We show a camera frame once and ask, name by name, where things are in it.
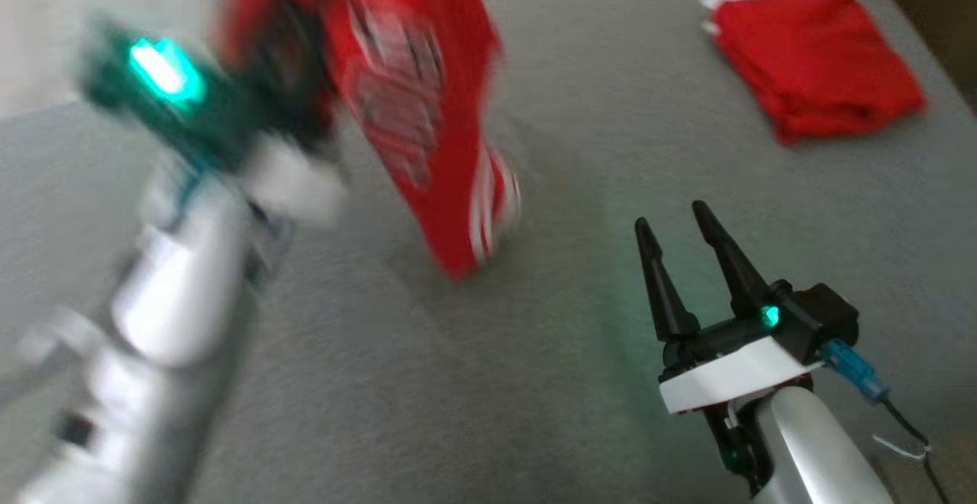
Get black right camera cable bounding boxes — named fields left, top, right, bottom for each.
left=878, top=397, right=953, bottom=504

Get white cable zip tie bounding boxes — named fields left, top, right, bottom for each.
left=872, top=434, right=933, bottom=464

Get red white-striped shorts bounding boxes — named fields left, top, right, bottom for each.
left=700, top=0, right=927, bottom=146

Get red white-sleeved printed jersey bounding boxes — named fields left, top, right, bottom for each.
left=218, top=0, right=525, bottom=281

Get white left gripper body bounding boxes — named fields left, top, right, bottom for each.
left=80, top=19, right=348, bottom=228

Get grey fabric sofa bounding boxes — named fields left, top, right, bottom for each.
left=0, top=0, right=977, bottom=504

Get blue right camera connector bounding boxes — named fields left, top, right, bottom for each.
left=822, top=338, right=891, bottom=403

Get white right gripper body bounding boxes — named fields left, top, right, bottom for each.
left=658, top=281, right=825, bottom=415

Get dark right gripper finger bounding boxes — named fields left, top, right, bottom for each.
left=691, top=200, right=772, bottom=318
left=634, top=218, right=699, bottom=341

